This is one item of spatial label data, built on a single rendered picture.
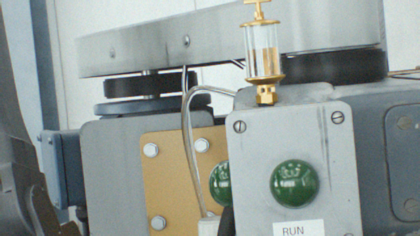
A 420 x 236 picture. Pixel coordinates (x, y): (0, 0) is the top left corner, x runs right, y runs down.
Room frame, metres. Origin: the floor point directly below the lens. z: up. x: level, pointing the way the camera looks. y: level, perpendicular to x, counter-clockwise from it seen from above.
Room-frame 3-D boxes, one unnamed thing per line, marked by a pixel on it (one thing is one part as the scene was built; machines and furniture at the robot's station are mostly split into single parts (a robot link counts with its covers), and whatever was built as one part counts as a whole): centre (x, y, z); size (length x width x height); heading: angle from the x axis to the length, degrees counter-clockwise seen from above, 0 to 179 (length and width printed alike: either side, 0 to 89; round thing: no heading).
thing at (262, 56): (0.56, -0.04, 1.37); 0.03 x 0.02 x 0.03; 85
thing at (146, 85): (1.03, 0.07, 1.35); 0.12 x 0.12 x 0.04
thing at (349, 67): (0.68, -0.11, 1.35); 0.09 x 0.09 x 0.03
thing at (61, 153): (0.99, 0.17, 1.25); 0.10 x 0.08 x 0.12; 20
